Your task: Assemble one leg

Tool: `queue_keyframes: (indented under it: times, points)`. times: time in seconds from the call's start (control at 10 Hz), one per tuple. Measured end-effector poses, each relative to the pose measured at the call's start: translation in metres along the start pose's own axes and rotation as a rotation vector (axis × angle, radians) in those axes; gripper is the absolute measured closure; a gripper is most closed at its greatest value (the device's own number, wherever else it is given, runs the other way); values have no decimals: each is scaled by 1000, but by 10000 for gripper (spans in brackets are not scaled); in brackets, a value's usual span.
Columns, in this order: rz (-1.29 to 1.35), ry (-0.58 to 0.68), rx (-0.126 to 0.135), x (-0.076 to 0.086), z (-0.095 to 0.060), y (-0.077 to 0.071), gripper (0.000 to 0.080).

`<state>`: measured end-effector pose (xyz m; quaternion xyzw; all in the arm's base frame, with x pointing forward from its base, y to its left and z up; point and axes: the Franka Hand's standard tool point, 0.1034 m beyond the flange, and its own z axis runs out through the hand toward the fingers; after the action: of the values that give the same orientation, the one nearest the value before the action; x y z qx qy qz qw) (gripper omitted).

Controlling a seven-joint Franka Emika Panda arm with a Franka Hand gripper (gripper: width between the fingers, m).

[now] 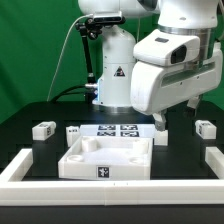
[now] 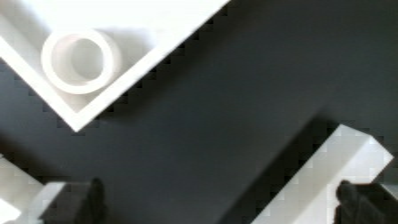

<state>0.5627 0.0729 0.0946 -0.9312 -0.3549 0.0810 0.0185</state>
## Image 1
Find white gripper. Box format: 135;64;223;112
130;49;223;131

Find white square tabletop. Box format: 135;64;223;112
58;136;153;180

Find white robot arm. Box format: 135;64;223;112
78;0;223;130

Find white U-shaped fence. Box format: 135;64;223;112
0;148;224;206

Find white marker base plate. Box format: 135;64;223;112
80;124;155;138

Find black cables at base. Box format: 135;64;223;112
49;83;98;103

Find grey camera on mount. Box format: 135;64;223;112
93;11;125;24

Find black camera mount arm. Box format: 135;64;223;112
75;18;102;84

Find white camera cable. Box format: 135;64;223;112
46;13;94;102

